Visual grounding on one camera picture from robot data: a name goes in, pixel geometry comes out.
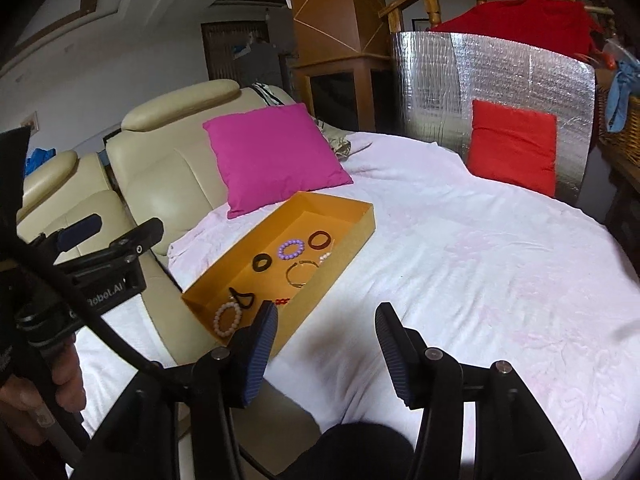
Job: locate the magenta pillow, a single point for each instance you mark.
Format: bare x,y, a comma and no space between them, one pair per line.
265,156

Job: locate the red pillow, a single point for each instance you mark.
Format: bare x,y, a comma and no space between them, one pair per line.
514,146

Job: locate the silver insulation foil panel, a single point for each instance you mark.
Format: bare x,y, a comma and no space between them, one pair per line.
440,74

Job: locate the wicker basket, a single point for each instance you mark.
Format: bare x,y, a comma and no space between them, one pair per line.
627,141

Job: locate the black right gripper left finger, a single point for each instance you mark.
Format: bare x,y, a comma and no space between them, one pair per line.
138,438

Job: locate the dark wooden door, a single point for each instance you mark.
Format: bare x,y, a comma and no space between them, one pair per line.
241,51

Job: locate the thin metal bangle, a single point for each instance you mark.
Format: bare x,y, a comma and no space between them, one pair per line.
300,272

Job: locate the blue cloth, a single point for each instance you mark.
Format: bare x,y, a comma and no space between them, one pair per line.
624,85

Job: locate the wooden cabinet column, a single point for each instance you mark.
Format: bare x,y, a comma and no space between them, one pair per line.
343,71

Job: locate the orange cardboard tray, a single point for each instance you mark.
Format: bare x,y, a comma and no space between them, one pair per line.
328,229

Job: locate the person's left hand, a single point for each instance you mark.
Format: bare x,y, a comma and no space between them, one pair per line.
20,396

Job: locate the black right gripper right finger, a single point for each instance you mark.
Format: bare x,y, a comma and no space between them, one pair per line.
514,439

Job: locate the red blanket on railing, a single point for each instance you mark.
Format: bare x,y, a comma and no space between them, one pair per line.
560,26

